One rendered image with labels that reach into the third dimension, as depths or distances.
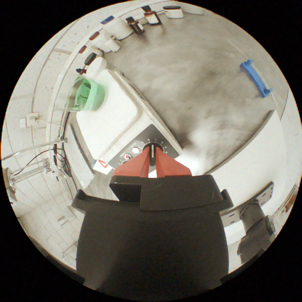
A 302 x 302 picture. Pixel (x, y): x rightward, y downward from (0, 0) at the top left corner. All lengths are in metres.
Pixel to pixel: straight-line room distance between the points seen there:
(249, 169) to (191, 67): 0.25
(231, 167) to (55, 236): 2.61
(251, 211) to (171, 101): 0.31
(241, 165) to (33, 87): 0.76
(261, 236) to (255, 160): 0.16
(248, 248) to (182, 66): 0.38
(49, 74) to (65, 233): 2.43
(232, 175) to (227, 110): 0.13
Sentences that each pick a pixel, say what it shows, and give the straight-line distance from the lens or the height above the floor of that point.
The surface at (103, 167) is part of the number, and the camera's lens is 0.28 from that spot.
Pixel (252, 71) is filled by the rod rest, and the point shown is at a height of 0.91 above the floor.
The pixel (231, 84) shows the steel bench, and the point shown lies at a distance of 0.23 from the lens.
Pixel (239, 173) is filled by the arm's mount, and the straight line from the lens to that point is 0.22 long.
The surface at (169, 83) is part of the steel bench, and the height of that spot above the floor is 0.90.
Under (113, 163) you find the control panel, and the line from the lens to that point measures 0.17.
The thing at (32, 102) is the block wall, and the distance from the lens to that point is 0.62.
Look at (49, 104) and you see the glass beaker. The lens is 0.15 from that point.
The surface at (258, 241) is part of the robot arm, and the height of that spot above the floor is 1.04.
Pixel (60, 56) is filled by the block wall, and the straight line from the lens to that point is 0.54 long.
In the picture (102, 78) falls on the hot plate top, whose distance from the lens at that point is 0.17.
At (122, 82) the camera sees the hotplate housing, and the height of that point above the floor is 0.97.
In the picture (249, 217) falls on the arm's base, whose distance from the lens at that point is 0.27.
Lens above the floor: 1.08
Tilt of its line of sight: 67 degrees down
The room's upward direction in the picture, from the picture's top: 122 degrees counter-clockwise
